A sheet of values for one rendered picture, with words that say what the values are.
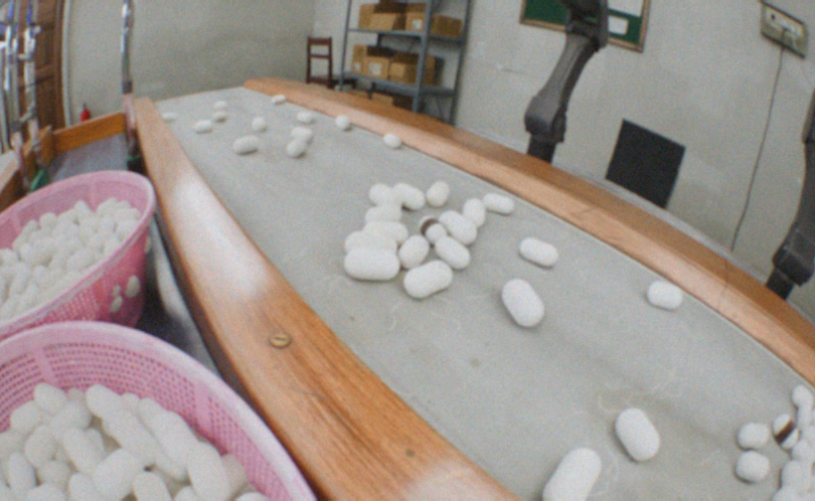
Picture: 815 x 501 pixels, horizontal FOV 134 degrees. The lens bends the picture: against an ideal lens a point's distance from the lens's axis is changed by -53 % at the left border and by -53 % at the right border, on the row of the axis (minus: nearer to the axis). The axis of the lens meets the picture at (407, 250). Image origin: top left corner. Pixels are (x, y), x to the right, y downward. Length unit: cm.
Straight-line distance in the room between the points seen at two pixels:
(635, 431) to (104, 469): 26
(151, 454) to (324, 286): 16
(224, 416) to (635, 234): 40
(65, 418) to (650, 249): 50
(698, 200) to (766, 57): 103
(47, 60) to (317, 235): 461
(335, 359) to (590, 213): 33
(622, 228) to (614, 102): 202
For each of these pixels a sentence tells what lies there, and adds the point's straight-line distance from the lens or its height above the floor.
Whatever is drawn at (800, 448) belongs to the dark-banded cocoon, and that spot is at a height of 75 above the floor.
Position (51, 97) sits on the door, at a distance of 477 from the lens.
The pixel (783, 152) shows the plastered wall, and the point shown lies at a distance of 235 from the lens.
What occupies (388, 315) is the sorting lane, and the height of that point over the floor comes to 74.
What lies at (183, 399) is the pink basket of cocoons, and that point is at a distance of 20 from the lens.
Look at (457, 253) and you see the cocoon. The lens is 27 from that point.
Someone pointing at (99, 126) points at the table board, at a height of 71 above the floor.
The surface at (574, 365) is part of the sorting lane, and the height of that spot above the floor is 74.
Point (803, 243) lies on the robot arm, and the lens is 73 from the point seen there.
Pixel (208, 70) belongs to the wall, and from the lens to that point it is 476.
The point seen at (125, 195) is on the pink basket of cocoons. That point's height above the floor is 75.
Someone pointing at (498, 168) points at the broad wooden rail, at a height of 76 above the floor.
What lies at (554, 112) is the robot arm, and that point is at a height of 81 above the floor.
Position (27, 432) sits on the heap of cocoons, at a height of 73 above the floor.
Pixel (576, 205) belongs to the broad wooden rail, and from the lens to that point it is 43.
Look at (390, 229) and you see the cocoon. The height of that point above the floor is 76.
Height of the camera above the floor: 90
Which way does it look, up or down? 32 degrees down
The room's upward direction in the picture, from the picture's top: 8 degrees clockwise
